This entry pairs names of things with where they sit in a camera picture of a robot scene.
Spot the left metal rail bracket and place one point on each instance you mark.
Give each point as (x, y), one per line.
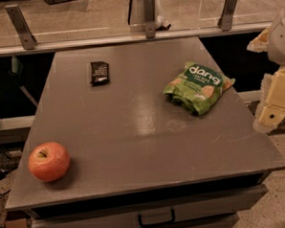
(18, 21)

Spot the grey drawer with handle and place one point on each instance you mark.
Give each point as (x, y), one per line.
(212, 210)

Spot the right metal rail bracket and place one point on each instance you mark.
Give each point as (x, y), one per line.
(228, 11)

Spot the green rice chip bag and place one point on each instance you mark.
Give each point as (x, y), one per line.
(198, 88)

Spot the middle metal rail bracket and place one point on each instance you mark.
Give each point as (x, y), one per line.
(149, 18)

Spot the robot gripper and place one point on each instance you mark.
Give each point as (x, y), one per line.
(280, 41)

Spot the metal rail bracket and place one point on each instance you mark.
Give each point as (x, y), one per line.
(228, 11)
(149, 18)
(18, 21)

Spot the small black snack packet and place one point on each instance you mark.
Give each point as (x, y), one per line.
(100, 73)

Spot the red apple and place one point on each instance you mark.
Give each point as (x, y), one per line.
(49, 162)

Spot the horizontal aluminium rail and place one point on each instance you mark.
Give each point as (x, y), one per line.
(129, 39)

